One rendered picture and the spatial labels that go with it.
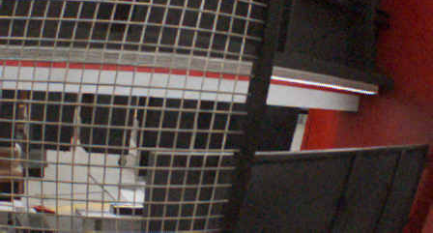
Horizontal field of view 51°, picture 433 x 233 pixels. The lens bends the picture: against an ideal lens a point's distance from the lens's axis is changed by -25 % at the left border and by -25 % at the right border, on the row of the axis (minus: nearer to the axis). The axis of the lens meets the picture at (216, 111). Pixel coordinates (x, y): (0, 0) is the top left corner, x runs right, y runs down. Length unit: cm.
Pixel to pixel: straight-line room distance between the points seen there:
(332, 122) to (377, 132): 27
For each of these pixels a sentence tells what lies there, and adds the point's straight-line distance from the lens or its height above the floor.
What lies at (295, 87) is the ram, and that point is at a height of 140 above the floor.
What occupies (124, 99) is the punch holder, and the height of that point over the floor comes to 133.
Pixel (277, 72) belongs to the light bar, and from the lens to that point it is 151.
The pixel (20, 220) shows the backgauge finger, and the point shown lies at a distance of 129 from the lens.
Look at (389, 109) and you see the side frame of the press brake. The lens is 205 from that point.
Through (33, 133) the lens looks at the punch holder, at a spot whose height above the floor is 122.
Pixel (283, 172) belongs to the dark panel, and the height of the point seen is 129.
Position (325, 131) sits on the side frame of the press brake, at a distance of 228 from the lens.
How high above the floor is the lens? 161
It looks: 10 degrees down
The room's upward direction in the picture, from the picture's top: 11 degrees clockwise
